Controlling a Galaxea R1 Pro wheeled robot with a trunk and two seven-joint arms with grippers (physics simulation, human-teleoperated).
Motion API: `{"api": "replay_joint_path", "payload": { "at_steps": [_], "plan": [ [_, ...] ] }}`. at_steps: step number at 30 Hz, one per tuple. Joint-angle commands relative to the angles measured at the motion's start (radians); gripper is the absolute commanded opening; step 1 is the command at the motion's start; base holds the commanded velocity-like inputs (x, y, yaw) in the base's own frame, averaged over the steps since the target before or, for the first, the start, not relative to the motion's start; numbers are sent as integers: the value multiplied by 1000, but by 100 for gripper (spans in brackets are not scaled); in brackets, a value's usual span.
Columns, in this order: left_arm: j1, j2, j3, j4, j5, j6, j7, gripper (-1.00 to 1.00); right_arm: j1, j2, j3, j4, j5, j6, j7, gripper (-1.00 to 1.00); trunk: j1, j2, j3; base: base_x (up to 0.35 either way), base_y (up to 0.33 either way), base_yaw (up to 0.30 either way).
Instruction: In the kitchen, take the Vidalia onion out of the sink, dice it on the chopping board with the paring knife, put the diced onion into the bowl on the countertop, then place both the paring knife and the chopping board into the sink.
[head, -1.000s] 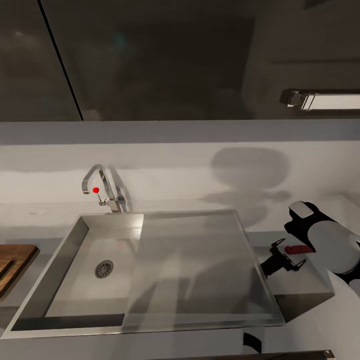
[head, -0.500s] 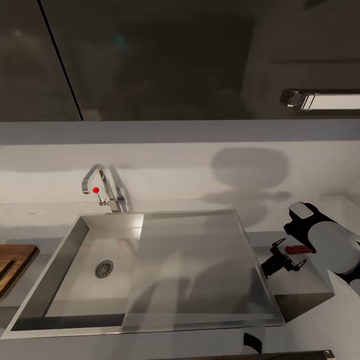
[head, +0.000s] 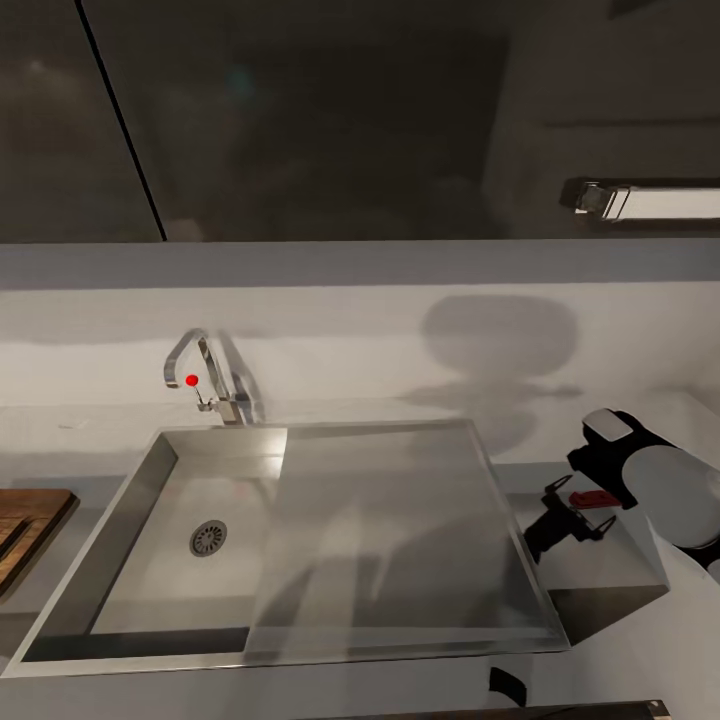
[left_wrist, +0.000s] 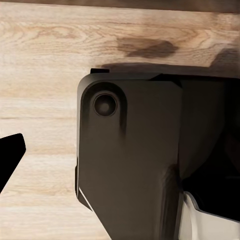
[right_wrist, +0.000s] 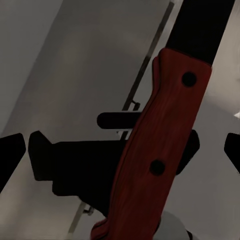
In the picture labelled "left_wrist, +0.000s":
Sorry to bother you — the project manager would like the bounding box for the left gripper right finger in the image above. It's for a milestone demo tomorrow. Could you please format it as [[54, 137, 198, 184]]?
[[224, 133, 240, 173]]

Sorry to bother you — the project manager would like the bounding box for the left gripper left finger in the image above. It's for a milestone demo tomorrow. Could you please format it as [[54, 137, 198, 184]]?
[[0, 133, 26, 193]]

